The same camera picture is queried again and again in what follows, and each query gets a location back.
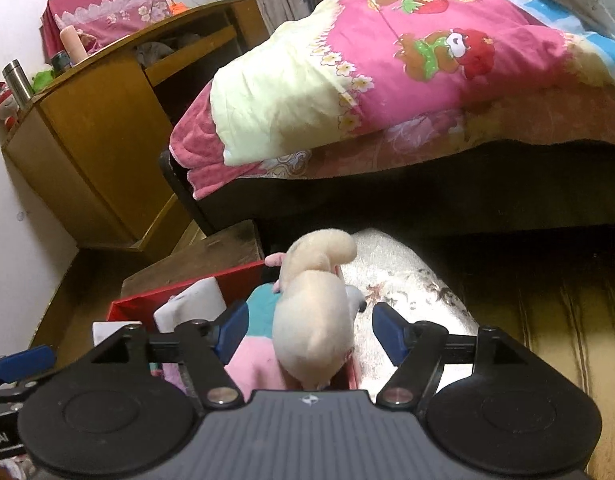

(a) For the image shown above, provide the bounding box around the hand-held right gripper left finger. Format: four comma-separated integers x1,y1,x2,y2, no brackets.
90,302,250,407

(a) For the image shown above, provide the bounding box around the steel thermos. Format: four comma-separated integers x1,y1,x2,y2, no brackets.
2,59,35,106

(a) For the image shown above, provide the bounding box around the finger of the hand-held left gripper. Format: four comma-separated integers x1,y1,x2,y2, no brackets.
0,345,56,384

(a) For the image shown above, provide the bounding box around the purple cloth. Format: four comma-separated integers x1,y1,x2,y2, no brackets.
160,362,185,391

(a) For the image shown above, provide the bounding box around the pink lace-trimmed cloth cover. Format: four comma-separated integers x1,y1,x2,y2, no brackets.
40,0,175,61

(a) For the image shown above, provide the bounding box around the green toy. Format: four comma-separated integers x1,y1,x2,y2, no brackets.
31,67,55,93

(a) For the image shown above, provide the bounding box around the grey cloth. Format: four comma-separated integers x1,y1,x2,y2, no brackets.
134,32,203,66

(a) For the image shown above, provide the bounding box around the cream plush toy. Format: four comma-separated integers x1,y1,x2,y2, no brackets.
272,229,358,391

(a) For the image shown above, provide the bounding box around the pink cylinder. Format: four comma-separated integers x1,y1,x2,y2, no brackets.
60,25,85,66

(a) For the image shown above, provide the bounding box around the pink fleece blanket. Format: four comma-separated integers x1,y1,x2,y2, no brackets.
170,77,268,202

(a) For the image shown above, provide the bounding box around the white roll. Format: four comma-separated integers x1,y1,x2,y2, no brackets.
154,277,227,333

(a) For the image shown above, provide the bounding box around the wooden cabinet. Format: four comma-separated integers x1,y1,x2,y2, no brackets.
2,0,268,256

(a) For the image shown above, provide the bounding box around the red box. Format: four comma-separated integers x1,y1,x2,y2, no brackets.
106,260,361,392

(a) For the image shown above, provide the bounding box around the red and white plush toy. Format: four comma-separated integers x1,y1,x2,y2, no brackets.
0,82,20,131

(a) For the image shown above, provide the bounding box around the pink pig plush toy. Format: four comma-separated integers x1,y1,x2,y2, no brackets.
222,252,368,391

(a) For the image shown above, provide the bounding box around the pink cartoon print quilt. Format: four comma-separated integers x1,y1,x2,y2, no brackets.
210,0,615,166

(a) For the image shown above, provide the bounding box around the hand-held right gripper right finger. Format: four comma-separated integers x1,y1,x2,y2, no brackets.
372,302,531,408

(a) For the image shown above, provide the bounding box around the pink floral bed sheet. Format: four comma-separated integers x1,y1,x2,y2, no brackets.
257,92,615,181

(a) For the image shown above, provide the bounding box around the shiny floral tablecloth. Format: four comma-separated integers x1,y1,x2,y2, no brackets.
337,227,488,401

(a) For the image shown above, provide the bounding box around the dark bed frame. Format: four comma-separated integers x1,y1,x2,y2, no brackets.
160,137,615,243

